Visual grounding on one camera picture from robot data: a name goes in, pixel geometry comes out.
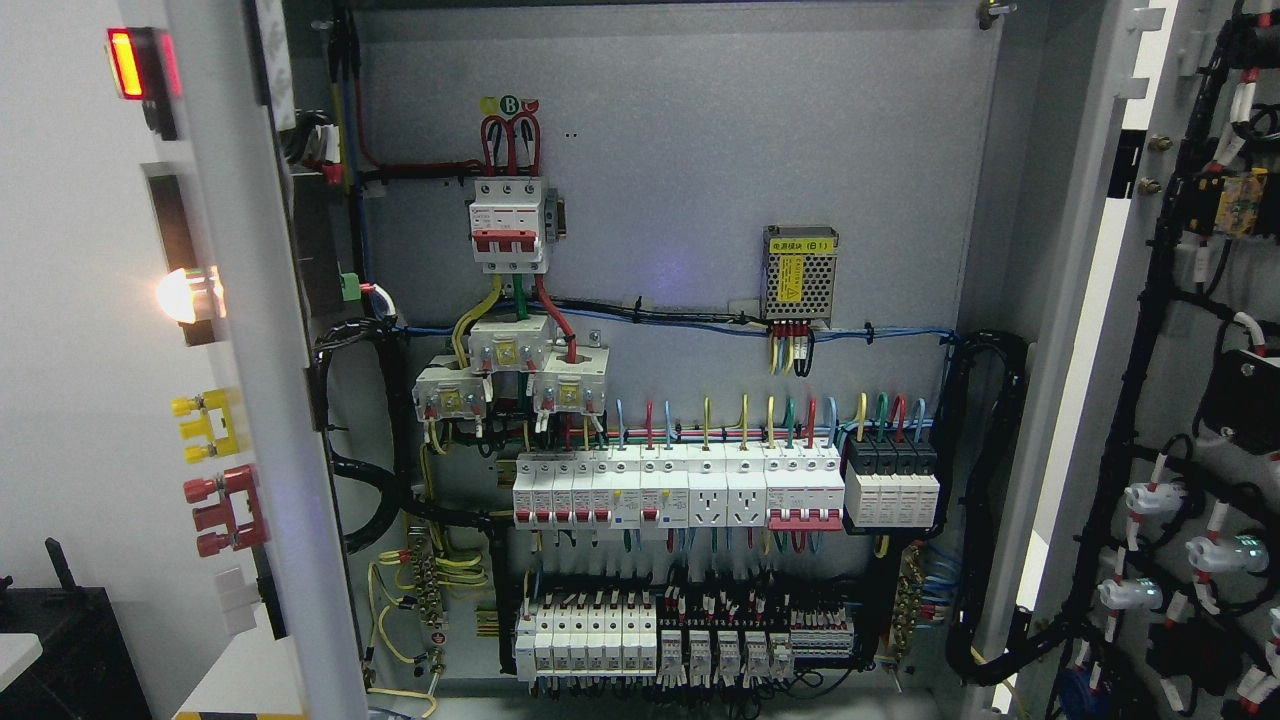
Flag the white current transformers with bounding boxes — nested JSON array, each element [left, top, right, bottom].
[[412, 315, 611, 425]]

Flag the grey cabinet door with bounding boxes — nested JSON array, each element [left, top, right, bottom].
[[1019, 1, 1277, 719], [105, 0, 371, 720]]

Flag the lower relay terminal row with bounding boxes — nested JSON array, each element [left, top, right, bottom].
[[511, 573, 858, 694]]

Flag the black wire loom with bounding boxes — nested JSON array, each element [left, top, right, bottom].
[[312, 318, 516, 676], [940, 331, 1030, 688]]

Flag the black wire loom left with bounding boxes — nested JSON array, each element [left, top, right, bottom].
[[312, 318, 516, 676]]

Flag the black wire loom right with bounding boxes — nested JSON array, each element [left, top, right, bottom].
[[940, 331, 1030, 688]]

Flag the black surge protector module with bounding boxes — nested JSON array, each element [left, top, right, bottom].
[[844, 436, 940, 536]]

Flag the red handled circuit breaker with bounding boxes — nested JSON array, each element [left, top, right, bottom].
[[764, 443, 845, 532]]

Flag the white socket breaker row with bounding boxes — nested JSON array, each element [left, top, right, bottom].
[[591, 445, 768, 530]]

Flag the black digital power meter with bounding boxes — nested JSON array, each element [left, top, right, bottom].
[[145, 165, 204, 288]]

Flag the red indicator light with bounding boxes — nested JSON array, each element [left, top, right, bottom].
[[106, 27, 182, 141]]

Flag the yellow terminal connector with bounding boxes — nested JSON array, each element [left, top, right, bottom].
[[172, 387, 253, 464]]

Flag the white glowing indicator light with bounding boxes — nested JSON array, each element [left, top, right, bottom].
[[156, 265, 225, 346]]

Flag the white rotary selector switch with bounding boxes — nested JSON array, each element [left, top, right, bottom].
[[214, 568, 288, 641]]

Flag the black box on floor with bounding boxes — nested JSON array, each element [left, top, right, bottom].
[[1, 538, 151, 719]]

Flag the red terminal connector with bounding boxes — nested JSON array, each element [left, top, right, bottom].
[[183, 464, 270, 557]]

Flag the main red white breaker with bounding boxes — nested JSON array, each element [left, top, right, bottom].
[[468, 176, 564, 275]]

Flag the metal mesh power supply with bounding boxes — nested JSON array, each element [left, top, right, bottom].
[[760, 225, 838, 322]]

